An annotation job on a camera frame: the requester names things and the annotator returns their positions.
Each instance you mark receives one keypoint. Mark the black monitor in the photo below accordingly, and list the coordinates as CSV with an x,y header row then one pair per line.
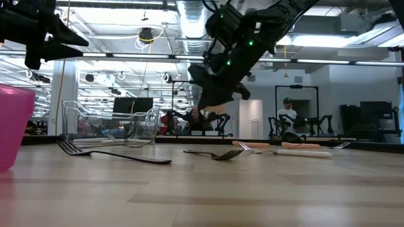
x,y
132,105

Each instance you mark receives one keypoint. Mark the black rig frame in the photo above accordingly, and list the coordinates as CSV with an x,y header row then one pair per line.
x,y
296,86
181,82

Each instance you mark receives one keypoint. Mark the red object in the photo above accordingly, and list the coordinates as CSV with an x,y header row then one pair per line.
x,y
165,121

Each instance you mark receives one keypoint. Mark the pink plastic bin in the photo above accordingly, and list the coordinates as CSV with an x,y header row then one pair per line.
x,y
15,126

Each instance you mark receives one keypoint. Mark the long light bar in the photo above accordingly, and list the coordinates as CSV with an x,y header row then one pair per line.
x,y
142,56

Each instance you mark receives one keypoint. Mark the black background robot arm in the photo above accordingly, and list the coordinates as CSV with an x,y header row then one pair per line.
x,y
322,123
221,121

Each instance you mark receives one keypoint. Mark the white pillar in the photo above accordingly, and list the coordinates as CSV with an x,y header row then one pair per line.
x,y
67,91

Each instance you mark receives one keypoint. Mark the person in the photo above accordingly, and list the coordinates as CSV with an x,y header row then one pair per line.
x,y
195,119
288,115

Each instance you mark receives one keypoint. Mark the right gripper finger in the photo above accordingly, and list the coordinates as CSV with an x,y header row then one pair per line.
x,y
214,99

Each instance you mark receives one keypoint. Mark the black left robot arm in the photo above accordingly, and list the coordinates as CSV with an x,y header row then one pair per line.
x,y
12,22

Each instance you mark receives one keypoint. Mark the black shelving unit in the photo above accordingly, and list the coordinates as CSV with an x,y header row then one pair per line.
x,y
372,116

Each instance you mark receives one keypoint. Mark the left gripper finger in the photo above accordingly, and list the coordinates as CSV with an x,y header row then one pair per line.
x,y
67,34
60,53

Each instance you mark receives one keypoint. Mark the clear plastic bin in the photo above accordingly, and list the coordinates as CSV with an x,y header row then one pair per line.
x,y
67,126

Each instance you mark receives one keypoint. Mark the silver ventilation duct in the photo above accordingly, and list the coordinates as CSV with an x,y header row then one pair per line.
x,y
193,25

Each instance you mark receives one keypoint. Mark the white door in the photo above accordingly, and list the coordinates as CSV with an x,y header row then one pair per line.
x,y
251,118

